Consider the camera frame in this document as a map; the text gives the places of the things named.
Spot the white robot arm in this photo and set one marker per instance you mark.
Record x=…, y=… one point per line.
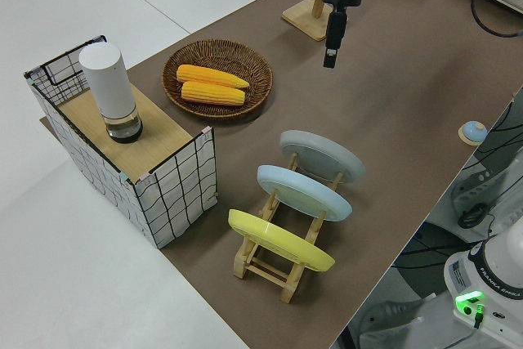
x=502, y=251

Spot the brown wicker basket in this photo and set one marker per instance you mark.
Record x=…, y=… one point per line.
x=253, y=71

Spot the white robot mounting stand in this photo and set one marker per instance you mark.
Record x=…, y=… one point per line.
x=408, y=324

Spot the short yellow corn cob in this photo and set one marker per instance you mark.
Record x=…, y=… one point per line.
x=212, y=95

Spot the brown table mat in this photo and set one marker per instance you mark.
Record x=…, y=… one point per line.
x=367, y=91

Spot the small pink corner clip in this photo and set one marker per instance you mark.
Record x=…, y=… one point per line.
x=207, y=133
x=146, y=178

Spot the white cylindrical bottle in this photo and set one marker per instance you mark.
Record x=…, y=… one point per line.
x=108, y=79

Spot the wooden shelf board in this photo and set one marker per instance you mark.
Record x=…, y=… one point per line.
x=159, y=136

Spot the light blue plate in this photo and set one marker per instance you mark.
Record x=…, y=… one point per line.
x=302, y=191

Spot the gray plate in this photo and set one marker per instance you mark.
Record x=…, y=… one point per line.
x=323, y=153

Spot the wooden plate rack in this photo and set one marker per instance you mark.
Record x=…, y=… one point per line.
x=265, y=273

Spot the yellow plate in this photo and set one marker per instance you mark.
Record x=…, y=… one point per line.
x=278, y=240

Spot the long yellow corn cob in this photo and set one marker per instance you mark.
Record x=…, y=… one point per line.
x=208, y=75

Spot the wooden mug stand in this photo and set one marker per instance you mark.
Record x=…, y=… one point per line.
x=304, y=20

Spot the blue call bell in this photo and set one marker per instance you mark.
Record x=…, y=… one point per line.
x=472, y=131

